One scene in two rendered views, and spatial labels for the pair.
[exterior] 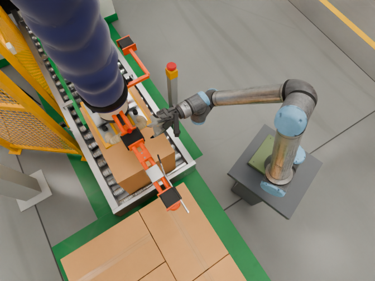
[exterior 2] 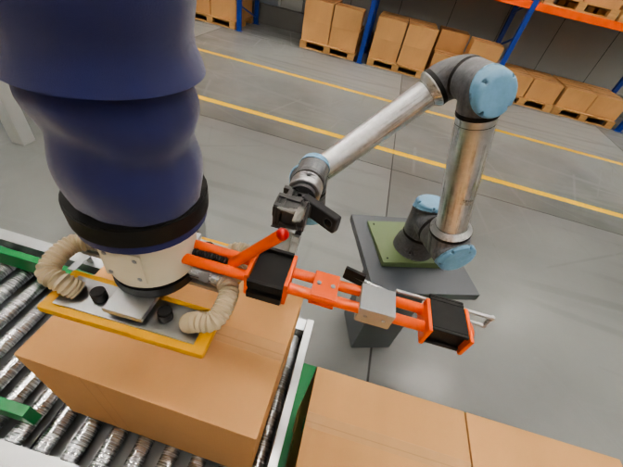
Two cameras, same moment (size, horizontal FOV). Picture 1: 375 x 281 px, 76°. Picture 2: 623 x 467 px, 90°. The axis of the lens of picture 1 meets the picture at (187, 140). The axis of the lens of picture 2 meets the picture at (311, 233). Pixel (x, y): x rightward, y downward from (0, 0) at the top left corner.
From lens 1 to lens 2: 0.82 m
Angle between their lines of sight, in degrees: 36
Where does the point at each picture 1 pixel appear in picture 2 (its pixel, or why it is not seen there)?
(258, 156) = (385, 248)
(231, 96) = (349, 145)
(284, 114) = (491, 75)
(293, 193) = not seen: hidden behind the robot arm
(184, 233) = (395, 446)
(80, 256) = not seen: outside the picture
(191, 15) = not seen: hidden behind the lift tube
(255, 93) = (391, 113)
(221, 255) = (462, 423)
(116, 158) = (207, 389)
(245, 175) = (395, 281)
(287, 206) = (464, 283)
